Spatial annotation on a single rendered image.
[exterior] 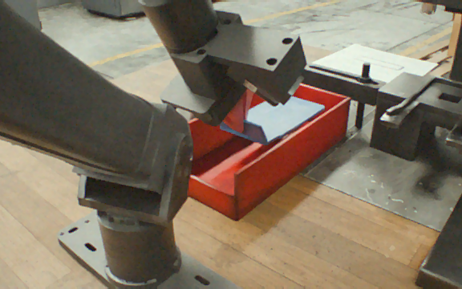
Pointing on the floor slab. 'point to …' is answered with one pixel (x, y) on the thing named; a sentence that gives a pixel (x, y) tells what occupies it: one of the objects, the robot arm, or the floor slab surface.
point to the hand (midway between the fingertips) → (237, 124)
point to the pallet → (436, 57)
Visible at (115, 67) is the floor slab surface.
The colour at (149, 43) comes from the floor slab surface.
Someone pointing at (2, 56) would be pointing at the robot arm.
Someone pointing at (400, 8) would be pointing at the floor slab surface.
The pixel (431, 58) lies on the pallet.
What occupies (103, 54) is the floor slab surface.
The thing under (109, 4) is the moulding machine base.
